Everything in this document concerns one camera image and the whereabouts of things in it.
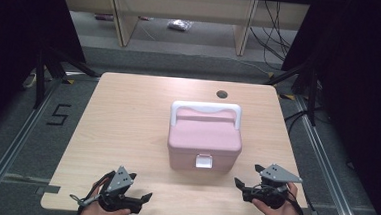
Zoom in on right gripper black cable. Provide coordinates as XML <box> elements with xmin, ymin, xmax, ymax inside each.
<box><xmin>284</xmin><ymin>188</ymin><xmax>329</xmax><ymax>215</ymax></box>

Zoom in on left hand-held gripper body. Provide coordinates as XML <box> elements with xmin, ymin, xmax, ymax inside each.
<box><xmin>97</xmin><ymin>164</ymin><xmax>147</xmax><ymax>215</ymax></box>

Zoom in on pink flat floor item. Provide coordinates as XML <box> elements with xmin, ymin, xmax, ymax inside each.
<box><xmin>94</xmin><ymin>13</ymin><xmax>115</xmax><ymax>22</ymax></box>

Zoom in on person's left hand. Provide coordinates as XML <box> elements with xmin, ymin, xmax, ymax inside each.
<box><xmin>78</xmin><ymin>180</ymin><xmax>134</xmax><ymax>215</ymax></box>

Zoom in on black floor cables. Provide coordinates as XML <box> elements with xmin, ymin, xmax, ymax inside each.
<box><xmin>246</xmin><ymin>0</ymin><xmax>295</xmax><ymax>71</ymax></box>

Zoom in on black cable by stand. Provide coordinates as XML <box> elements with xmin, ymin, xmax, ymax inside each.
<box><xmin>282</xmin><ymin>107</ymin><xmax>317</xmax><ymax>137</ymax></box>

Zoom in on black table grommet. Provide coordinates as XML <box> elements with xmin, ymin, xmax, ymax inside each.
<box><xmin>215</xmin><ymin>89</ymin><xmax>230</xmax><ymax>100</ymax></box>

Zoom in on white coiled cable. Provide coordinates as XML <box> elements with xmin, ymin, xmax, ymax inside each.
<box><xmin>21</xmin><ymin>71</ymin><xmax>38</xmax><ymax>90</ymax></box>

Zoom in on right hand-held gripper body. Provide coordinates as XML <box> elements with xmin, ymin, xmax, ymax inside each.
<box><xmin>242</xmin><ymin>162</ymin><xmax>305</xmax><ymax>211</ymax></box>

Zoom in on pink box with white handle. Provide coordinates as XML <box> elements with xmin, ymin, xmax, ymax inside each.
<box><xmin>165</xmin><ymin>99</ymin><xmax>246</xmax><ymax>175</ymax></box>

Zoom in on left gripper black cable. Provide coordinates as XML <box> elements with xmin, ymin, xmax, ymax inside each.
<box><xmin>68</xmin><ymin>167</ymin><xmax>116</xmax><ymax>215</ymax></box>

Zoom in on black metal stand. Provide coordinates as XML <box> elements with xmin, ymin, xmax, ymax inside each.
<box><xmin>32</xmin><ymin>45</ymin><xmax>104</xmax><ymax>114</ymax></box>
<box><xmin>260</xmin><ymin>57</ymin><xmax>322</xmax><ymax>127</ymax></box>

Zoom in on clear plastic bag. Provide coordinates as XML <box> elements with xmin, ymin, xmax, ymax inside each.
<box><xmin>166</xmin><ymin>18</ymin><xmax>194</xmax><ymax>33</ymax></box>

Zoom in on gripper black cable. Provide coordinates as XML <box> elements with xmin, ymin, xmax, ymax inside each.
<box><xmin>284</xmin><ymin>188</ymin><xmax>329</xmax><ymax>215</ymax></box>
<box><xmin>68</xmin><ymin>167</ymin><xmax>116</xmax><ymax>215</ymax></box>

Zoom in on metal floor rail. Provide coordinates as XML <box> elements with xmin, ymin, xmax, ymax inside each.
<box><xmin>0</xmin><ymin>74</ymin><xmax>64</xmax><ymax>215</ymax></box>
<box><xmin>286</xmin><ymin>94</ymin><xmax>371</xmax><ymax>215</ymax></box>

